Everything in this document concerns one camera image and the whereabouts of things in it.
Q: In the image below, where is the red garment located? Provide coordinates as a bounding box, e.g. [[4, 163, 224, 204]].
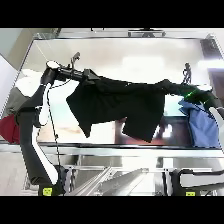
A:
[[0, 114, 22, 145]]

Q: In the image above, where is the black T-shirt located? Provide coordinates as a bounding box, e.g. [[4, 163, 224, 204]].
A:
[[65, 71, 183, 144]]

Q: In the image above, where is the grey garment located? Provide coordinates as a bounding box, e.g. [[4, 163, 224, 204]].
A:
[[4, 87, 33, 116]]

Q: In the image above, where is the silver frame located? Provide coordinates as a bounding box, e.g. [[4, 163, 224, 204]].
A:
[[0, 30, 224, 197]]

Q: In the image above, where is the white garment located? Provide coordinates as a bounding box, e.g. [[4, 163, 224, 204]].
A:
[[14, 68, 46, 98]]

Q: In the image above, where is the black cable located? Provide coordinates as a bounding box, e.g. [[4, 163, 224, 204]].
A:
[[45, 84, 63, 168]]

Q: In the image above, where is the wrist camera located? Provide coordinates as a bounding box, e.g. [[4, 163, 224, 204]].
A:
[[69, 51, 82, 72], [181, 62, 193, 85]]

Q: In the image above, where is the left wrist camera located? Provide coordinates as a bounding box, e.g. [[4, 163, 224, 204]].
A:
[[69, 51, 82, 72]]

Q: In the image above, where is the blue garment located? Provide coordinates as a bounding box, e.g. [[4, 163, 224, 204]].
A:
[[177, 98, 223, 149]]

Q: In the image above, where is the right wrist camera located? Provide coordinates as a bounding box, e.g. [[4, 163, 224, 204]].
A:
[[181, 62, 193, 85]]

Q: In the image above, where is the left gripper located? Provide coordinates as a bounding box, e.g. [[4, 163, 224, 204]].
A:
[[81, 68, 100, 84]]

